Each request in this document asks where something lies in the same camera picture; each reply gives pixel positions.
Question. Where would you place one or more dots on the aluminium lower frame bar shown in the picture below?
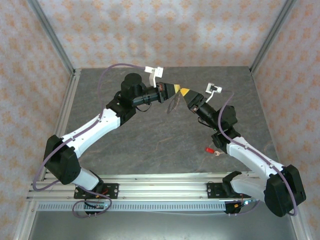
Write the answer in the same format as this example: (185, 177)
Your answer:
(25, 222)
(302, 231)

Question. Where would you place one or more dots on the grey metal panel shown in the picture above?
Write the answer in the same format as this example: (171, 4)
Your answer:
(160, 227)

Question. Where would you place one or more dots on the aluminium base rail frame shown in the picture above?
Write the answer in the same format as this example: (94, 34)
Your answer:
(162, 188)

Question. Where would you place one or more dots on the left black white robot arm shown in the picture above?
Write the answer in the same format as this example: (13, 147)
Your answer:
(100, 125)

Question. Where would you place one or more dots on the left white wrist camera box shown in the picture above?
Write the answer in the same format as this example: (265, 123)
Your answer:
(158, 71)

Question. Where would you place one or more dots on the small circuit board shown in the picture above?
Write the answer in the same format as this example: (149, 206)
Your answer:
(247, 202)
(100, 206)

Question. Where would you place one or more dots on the aluminium corner post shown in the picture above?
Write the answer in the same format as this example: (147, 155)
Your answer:
(274, 32)
(50, 32)

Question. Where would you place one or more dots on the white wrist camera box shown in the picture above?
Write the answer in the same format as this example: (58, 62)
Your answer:
(158, 71)
(214, 88)

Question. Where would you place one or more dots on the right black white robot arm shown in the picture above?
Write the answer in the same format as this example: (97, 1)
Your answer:
(250, 156)

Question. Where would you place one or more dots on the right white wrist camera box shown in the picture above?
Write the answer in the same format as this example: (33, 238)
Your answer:
(214, 88)

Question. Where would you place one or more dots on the wide aluminium side rail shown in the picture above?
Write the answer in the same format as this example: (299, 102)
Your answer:
(71, 95)

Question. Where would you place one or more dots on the thin aluminium side rail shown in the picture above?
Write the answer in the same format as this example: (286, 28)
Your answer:
(255, 77)

